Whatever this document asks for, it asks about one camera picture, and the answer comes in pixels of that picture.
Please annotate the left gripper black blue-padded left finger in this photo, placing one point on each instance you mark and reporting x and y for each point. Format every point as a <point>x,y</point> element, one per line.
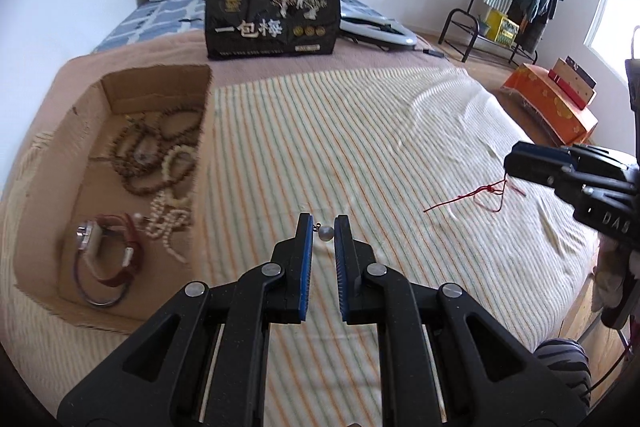
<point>201,359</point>

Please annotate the brown cardboard box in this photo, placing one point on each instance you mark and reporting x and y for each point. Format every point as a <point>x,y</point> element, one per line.
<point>74,182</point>

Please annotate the orange patterned gift box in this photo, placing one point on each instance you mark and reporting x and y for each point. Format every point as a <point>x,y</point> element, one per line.
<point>567,123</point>

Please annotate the striped yellow green towel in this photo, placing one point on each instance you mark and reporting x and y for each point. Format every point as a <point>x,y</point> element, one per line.
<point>379,145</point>

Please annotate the blue checked bed sheet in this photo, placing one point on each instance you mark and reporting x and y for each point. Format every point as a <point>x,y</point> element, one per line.
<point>154,19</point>

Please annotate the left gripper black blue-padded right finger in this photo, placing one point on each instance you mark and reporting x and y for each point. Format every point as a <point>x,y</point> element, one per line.
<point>444,359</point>

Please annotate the dark brown bead mala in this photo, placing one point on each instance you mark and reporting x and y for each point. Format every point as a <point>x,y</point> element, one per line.
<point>152,156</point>

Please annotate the grey gloved hand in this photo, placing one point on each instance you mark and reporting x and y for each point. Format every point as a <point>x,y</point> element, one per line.
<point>615,261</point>

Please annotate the brown bed blanket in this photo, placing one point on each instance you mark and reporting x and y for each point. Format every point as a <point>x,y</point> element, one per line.
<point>154,57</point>

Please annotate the green jade red cord pendant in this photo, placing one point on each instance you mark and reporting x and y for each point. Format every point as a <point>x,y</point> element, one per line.
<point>496,189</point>

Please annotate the black plum snack bag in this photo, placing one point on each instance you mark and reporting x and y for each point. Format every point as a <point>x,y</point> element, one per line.
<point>270,28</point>

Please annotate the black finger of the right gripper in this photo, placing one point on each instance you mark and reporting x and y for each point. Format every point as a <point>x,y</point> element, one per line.
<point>542,170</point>

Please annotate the white pearl earring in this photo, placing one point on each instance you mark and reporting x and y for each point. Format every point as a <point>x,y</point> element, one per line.
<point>324,232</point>

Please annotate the yellow box on rack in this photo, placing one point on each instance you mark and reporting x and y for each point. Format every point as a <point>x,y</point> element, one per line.
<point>501,29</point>

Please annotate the white ring light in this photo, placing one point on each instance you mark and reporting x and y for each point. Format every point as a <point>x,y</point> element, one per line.
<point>380,31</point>

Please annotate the black thin bangle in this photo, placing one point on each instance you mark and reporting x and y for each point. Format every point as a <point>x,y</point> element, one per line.
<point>97,295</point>

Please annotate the red and tan books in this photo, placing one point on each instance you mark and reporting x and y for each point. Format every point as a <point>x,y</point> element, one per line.
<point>574,81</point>

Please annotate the black metal clothes rack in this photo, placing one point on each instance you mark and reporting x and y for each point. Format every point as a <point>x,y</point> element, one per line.
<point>465,31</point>

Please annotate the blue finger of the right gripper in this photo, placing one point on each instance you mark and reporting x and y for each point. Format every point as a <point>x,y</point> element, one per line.
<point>524,152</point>

